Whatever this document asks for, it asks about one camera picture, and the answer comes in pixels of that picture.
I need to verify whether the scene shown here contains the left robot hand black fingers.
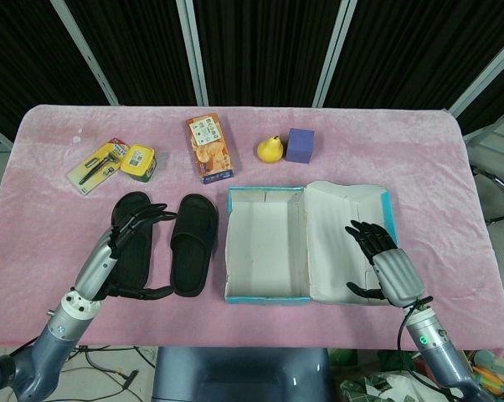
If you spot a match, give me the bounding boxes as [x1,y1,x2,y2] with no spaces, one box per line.
[74,202,178,302]

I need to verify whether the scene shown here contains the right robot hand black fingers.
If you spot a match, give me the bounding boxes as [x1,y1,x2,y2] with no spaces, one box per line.
[344,219,427,309]

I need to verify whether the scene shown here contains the black foam slipper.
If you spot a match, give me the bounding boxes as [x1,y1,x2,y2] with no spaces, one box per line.
[111,191,169,294]
[169,193,219,298]

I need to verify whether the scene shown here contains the teal cardboard shoe box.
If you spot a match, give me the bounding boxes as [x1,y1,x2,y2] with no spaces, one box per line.
[223,179,400,306]

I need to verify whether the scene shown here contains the orange snack box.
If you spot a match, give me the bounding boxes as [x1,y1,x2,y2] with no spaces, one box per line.
[185,111,237,185]

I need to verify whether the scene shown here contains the pink plush table cloth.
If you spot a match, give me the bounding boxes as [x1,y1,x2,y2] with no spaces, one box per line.
[0,103,504,351]

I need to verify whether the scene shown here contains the yellow razor blister pack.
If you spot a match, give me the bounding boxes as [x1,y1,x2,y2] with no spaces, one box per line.
[66,137,131,196]

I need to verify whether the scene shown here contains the yellow-lidded green container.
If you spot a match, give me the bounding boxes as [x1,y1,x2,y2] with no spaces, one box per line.
[120,143,158,183]

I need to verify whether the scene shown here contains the purple foam cube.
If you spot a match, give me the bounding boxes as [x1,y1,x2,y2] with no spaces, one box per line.
[285,127,316,165]

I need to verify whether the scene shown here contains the yellow pear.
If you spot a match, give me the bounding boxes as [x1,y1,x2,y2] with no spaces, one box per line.
[257,134,285,162]

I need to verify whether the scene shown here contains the blue-grey robot torso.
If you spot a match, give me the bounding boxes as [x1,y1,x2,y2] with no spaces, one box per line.
[151,346,335,402]

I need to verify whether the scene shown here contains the black pleated partition panel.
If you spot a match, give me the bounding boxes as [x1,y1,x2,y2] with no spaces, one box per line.
[331,0,504,126]
[201,0,343,106]
[67,0,197,106]
[0,0,111,139]

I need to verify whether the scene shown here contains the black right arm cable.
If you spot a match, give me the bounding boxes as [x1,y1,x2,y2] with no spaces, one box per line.
[397,295,435,402]

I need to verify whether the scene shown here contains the grey partition frame post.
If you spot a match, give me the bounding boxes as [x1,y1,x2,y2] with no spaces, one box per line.
[176,0,211,106]
[310,0,357,108]
[50,0,121,106]
[448,66,504,122]

